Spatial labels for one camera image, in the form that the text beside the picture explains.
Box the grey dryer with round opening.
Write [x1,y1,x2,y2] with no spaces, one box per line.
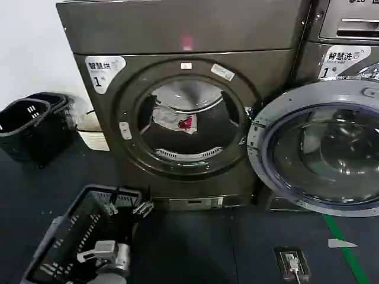
[55,0,312,212]

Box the grey washing machine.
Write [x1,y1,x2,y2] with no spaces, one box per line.
[291,0,379,212]

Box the white garment with red print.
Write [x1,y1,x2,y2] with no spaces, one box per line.
[152,104,199,135]

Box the round glass dryer door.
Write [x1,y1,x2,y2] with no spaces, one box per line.
[245,79,379,218]

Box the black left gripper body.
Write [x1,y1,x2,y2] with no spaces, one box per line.
[99,210,140,247]

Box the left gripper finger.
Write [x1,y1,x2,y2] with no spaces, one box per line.
[131,198,155,217]
[105,185,121,218]

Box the black plastic basket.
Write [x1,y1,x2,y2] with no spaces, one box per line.
[25,92,79,169]
[0,99,54,163]

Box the grey-rimmed black laundry basket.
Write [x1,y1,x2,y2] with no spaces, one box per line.
[19,183,143,284]

